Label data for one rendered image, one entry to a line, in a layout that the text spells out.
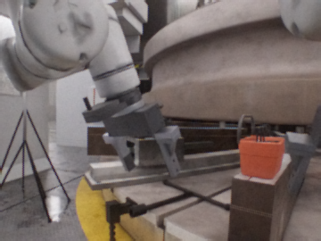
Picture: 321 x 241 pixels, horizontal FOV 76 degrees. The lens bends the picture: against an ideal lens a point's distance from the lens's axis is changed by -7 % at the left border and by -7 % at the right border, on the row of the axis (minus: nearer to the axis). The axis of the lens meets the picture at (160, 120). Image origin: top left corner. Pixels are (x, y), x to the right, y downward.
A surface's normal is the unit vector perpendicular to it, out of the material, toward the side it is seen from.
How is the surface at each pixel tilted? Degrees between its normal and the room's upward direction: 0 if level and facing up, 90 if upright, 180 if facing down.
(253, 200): 90
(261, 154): 97
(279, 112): 90
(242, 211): 90
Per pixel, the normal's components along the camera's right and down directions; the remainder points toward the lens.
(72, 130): -0.27, 0.04
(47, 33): 0.54, 0.15
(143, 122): -0.54, 0.42
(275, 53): -0.63, 0.02
